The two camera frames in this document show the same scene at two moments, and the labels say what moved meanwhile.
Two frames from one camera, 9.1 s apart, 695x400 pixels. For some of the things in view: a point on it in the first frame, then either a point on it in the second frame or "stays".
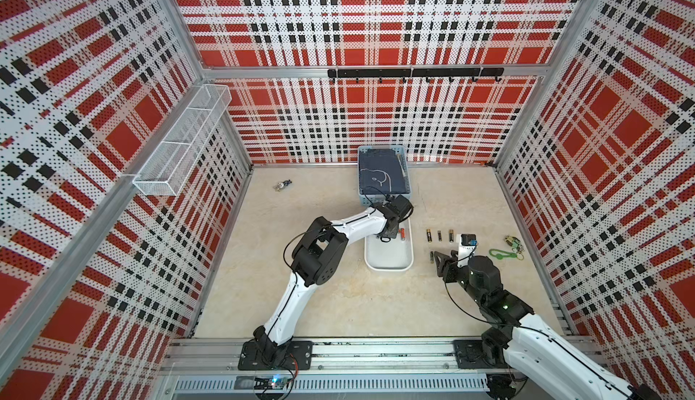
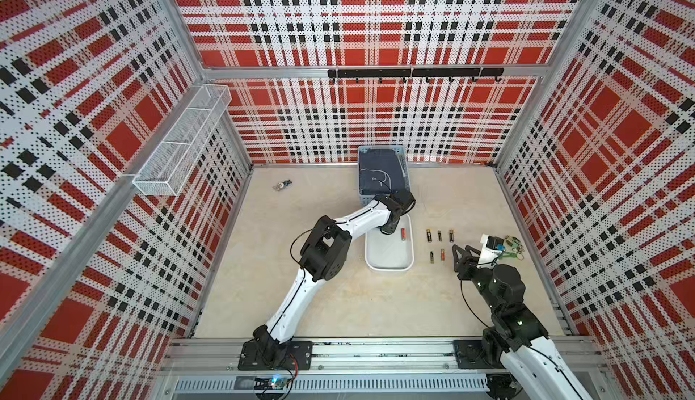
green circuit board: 272,383 stays
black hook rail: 426,72 stays
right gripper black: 450,267 -> 468,266
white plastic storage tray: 395,255 stays
